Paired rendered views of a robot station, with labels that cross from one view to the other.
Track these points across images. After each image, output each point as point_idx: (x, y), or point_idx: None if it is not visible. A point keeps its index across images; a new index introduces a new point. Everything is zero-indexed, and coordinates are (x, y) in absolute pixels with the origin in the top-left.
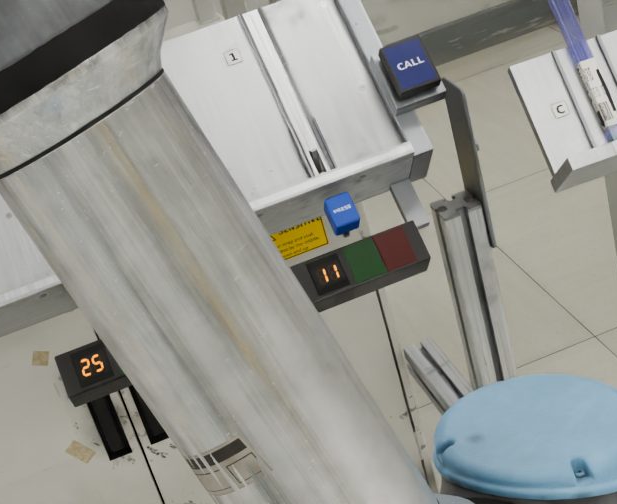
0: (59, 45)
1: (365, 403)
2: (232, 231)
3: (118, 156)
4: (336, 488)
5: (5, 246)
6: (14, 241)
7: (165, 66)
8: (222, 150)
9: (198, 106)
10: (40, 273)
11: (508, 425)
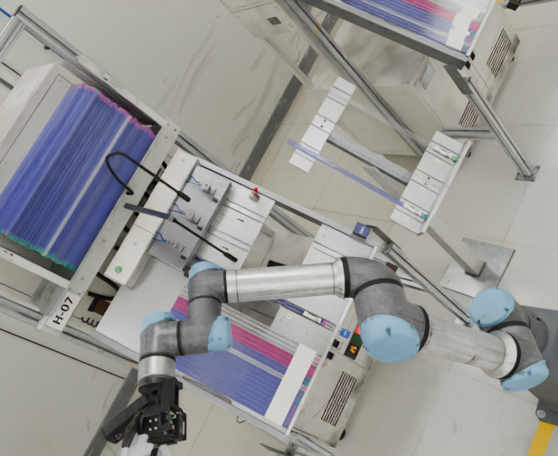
0: (426, 328)
1: (481, 333)
2: (453, 328)
3: (437, 334)
4: (490, 349)
5: (312, 340)
6: (313, 337)
7: None
8: None
9: None
10: (325, 339)
11: (485, 309)
